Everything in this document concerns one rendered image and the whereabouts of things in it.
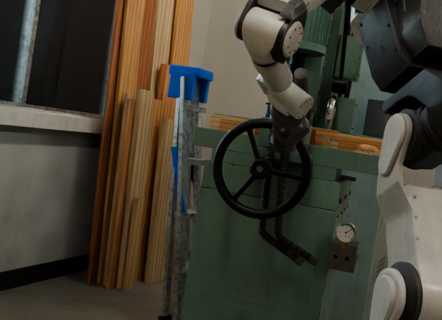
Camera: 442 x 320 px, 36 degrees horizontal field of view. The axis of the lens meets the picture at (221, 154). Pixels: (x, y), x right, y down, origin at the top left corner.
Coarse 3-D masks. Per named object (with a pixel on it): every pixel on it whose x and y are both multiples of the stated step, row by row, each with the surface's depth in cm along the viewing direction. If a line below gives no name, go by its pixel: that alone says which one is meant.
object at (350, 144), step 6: (222, 120) 234; (228, 120) 233; (234, 120) 233; (222, 126) 234; (228, 126) 233; (342, 138) 224; (348, 138) 223; (342, 144) 224; (348, 144) 223; (354, 144) 223; (360, 144) 222; (372, 144) 221; (378, 144) 221
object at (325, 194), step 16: (208, 160) 219; (208, 176) 219; (224, 176) 218; (240, 176) 216; (272, 176) 214; (256, 192) 215; (272, 192) 214; (288, 192) 212; (320, 192) 210; (336, 192) 209; (320, 208) 210; (336, 208) 209
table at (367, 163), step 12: (204, 132) 219; (216, 132) 218; (204, 144) 219; (216, 144) 218; (240, 144) 216; (264, 156) 205; (276, 156) 204; (288, 156) 203; (312, 156) 211; (324, 156) 210; (336, 156) 209; (348, 156) 208; (360, 156) 207; (372, 156) 206; (336, 168) 209; (348, 168) 208; (360, 168) 207; (372, 168) 206
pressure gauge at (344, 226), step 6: (348, 222) 203; (336, 228) 202; (342, 228) 202; (348, 228) 202; (354, 228) 201; (336, 234) 202; (342, 234) 202; (348, 234) 202; (354, 234) 201; (342, 240) 202; (348, 240) 202; (342, 246) 204
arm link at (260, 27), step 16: (256, 16) 142; (272, 16) 142; (256, 32) 142; (272, 32) 140; (256, 48) 144; (272, 48) 141; (256, 64) 148; (272, 64) 147; (272, 80) 154; (288, 80) 157
